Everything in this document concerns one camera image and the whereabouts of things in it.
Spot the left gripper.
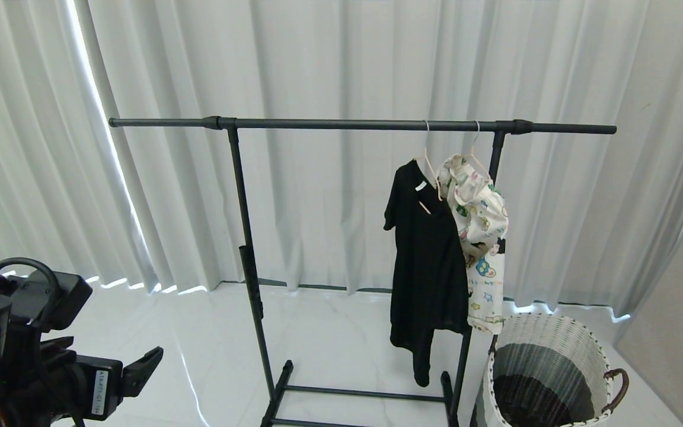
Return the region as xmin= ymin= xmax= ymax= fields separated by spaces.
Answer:
xmin=36 ymin=344 xmax=165 ymax=425

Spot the black short-sleeved shirt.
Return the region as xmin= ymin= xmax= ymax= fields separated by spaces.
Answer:
xmin=384 ymin=159 xmax=471 ymax=388

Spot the black clothes rack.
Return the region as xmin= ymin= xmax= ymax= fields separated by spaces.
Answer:
xmin=108 ymin=117 xmax=618 ymax=427

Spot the pink clothes hanger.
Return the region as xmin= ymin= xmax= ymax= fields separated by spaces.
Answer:
xmin=414 ymin=120 xmax=444 ymax=215
xmin=465 ymin=120 xmax=494 ymax=181

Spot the white laundry basket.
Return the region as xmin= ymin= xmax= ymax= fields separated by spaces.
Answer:
xmin=475 ymin=313 xmax=630 ymax=427

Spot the cream printed garment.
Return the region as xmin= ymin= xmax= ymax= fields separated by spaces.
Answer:
xmin=436 ymin=154 xmax=509 ymax=334

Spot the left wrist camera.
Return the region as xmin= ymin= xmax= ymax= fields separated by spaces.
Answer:
xmin=5 ymin=270 xmax=93 ymax=356

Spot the black cable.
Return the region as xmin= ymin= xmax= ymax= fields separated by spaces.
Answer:
xmin=0 ymin=257 xmax=62 ymax=309

